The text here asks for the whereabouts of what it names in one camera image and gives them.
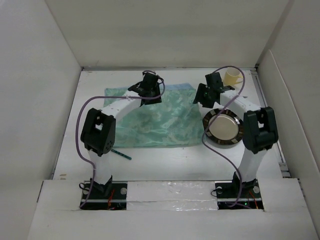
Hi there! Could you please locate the yellow cup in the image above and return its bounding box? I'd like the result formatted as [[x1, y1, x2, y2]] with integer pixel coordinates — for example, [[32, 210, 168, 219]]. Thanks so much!
[[223, 67, 244, 86]]

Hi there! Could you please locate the dark rimmed cream plate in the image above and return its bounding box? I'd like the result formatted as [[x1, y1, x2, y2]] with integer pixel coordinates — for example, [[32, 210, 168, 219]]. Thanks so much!
[[202, 108, 244, 146]]

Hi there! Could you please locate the green patterned cloth napkin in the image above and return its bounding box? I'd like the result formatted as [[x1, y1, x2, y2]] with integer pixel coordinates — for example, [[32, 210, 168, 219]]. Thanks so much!
[[114, 83, 204, 148]]

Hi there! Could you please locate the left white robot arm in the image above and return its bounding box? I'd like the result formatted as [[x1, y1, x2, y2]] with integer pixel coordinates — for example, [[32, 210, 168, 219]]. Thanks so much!
[[76, 70, 165, 199]]

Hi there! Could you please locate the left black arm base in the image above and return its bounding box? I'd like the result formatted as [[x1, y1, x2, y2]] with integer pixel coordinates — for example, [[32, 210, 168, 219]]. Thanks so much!
[[79, 177, 128, 211]]

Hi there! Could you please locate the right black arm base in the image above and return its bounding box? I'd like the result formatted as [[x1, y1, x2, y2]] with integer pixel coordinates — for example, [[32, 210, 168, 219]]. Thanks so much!
[[210, 173, 264, 210]]

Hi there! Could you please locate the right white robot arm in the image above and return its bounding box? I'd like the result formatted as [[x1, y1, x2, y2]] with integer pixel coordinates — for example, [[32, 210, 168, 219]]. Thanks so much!
[[193, 72, 279, 197]]

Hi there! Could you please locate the fork with teal handle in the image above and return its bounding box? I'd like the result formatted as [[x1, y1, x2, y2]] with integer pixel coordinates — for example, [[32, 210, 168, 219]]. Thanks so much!
[[111, 149, 132, 160]]

